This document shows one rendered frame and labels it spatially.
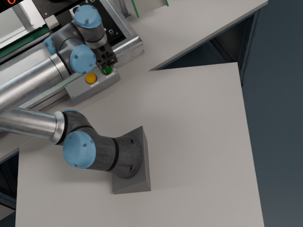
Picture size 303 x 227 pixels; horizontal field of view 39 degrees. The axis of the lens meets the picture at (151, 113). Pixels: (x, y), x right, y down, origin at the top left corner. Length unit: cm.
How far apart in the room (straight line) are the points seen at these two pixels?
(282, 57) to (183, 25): 110
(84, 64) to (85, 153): 30
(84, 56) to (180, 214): 70
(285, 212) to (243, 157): 92
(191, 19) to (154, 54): 23
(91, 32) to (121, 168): 45
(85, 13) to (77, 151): 43
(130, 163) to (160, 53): 56
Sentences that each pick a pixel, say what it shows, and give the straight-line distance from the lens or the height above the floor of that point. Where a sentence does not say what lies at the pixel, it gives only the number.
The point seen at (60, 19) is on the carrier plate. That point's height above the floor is 97.
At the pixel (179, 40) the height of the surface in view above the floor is 86.
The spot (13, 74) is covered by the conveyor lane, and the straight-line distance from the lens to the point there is 184.
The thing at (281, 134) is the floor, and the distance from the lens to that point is 260.
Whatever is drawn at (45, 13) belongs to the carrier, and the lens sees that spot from 187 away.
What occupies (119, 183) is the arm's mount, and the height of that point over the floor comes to 94.
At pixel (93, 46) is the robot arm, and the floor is 123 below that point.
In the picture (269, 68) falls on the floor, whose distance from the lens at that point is 277.
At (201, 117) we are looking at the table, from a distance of 167.
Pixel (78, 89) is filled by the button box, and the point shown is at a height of 96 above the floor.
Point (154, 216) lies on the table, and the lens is 157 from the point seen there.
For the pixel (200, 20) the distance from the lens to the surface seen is 188.
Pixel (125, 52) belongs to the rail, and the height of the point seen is 95.
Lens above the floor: 241
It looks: 68 degrees down
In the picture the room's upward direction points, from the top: 13 degrees counter-clockwise
